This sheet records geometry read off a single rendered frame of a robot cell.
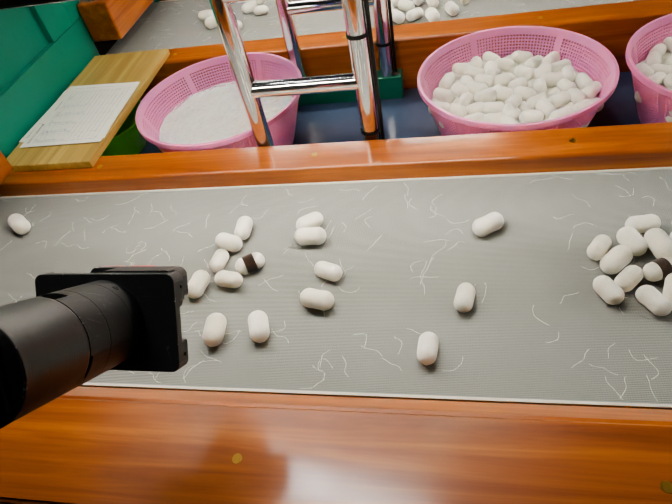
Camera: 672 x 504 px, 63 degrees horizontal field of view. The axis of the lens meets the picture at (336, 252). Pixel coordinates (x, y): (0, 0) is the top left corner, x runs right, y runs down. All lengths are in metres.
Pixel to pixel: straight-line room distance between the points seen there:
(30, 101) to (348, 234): 0.60
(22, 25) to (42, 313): 0.78
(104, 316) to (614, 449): 0.36
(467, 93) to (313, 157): 0.25
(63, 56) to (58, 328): 0.83
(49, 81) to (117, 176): 0.30
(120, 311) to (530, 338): 0.35
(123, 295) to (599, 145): 0.54
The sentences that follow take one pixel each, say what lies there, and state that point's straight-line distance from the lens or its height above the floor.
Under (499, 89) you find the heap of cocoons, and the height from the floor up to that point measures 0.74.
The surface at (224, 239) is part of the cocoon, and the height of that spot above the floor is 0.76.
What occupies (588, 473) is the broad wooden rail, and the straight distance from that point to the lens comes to 0.46.
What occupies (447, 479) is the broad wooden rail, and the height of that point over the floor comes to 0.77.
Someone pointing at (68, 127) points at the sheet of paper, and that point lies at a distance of 0.95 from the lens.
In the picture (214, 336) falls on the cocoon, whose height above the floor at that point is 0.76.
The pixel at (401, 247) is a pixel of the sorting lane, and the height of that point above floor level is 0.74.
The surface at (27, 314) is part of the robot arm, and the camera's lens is 0.32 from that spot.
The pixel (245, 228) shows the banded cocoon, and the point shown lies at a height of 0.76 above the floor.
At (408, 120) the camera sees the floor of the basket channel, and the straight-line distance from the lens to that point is 0.92.
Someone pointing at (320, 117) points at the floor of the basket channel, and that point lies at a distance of 0.96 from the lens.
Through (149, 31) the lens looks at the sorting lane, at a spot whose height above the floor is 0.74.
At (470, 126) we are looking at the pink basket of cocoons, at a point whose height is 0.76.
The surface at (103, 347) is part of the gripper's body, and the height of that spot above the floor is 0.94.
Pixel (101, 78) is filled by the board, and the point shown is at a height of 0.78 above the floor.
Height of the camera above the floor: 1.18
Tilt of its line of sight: 46 degrees down
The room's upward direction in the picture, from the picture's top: 14 degrees counter-clockwise
